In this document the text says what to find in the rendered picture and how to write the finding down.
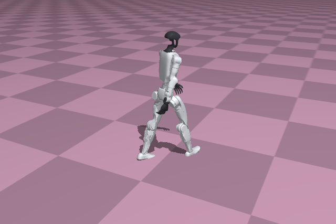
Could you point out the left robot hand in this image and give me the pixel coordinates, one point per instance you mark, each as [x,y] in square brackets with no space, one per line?
[178,87]

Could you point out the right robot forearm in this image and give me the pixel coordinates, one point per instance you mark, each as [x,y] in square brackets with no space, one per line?
[170,88]

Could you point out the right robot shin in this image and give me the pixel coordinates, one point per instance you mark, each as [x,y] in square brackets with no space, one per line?
[186,137]

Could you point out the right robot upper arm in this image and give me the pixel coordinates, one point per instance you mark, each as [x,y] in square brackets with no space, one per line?
[176,61]

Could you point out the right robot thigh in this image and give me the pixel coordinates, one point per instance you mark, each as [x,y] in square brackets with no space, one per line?
[180,110]

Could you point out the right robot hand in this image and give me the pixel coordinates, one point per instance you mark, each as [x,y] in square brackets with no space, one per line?
[164,107]

